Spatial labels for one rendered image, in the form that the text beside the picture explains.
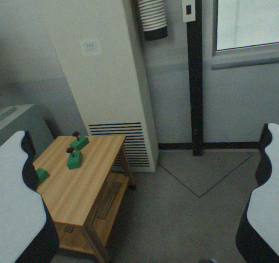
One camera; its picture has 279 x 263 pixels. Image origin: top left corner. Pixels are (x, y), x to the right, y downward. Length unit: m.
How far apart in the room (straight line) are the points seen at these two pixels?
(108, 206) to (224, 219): 0.78
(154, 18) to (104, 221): 1.29
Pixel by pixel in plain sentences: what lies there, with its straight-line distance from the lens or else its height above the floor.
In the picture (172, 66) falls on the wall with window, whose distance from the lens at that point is 1.55.
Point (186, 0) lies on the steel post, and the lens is 1.38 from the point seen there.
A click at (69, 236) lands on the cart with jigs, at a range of 1.43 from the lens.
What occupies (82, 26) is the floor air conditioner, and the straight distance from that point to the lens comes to 1.33.
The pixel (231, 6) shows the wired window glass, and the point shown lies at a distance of 1.58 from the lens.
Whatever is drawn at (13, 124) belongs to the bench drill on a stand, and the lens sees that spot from 1.81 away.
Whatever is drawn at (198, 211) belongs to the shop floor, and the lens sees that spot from 1.54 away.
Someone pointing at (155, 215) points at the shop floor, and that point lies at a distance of 1.54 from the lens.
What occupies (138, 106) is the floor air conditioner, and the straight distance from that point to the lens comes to 1.38.
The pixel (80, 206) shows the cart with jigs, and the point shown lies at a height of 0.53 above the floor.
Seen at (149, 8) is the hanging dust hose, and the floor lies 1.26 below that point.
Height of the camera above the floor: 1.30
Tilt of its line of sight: 31 degrees down
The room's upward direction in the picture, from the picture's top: 12 degrees counter-clockwise
